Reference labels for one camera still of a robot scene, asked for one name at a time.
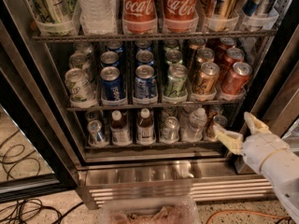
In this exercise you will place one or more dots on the left tea bottle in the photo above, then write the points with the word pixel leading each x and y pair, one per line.
pixel 120 131

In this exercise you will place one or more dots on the blue can bottom shelf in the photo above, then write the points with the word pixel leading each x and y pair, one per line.
pixel 96 134

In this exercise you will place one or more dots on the coca-cola bottle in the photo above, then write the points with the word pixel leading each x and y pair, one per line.
pixel 138 14
pixel 178 14

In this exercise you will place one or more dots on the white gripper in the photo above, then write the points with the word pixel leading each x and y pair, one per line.
pixel 263 149

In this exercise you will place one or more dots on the orange can bottom shelf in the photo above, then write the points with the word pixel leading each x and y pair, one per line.
pixel 217 120

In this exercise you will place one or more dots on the green drink can top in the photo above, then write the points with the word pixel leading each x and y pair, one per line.
pixel 53 16

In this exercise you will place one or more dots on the tea bottle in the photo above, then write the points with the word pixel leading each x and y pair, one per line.
pixel 145 128
pixel 120 131

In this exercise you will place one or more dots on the clear plastic bin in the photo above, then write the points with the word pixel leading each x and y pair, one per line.
pixel 166 210

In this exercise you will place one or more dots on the right coca-cola bottle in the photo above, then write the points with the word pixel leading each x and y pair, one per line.
pixel 178 14

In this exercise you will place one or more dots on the small water bottle bottom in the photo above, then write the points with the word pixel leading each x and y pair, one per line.
pixel 195 126

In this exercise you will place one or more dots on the stainless steel fridge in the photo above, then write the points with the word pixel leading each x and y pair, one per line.
pixel 35 97

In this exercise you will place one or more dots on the orange can second row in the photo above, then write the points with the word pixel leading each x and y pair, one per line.
pixel 202 55

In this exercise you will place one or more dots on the orange soda can front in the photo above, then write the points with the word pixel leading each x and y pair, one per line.
pixel 206 78

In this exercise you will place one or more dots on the blue pepsi can front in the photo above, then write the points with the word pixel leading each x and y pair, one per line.
pixel 112 83

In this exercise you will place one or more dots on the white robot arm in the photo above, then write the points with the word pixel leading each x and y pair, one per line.
pixel 285 184

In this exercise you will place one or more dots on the red soda can front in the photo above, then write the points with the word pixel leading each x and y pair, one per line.
pixel 236 78

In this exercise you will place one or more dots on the white green can front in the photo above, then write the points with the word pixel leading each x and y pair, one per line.
pixel 78 83

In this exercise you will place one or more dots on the right tea bottle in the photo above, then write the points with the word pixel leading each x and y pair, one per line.
pixel 145 128

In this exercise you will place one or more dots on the silver can bottom shelf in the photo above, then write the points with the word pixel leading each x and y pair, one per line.
pixel 170 129

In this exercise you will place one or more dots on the red can second row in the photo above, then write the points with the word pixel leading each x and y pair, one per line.
pixel 229 57

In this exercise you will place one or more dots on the green soda can front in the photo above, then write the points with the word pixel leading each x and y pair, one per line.
pixel 176 81

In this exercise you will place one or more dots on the blue patterned can front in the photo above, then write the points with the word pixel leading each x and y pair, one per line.
pixel 145 82

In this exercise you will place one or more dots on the clear water bottle top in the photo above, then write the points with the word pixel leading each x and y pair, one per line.
pixel 96 17

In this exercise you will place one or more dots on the left coca-cola bottle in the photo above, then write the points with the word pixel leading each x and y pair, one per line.
pixel 138 14

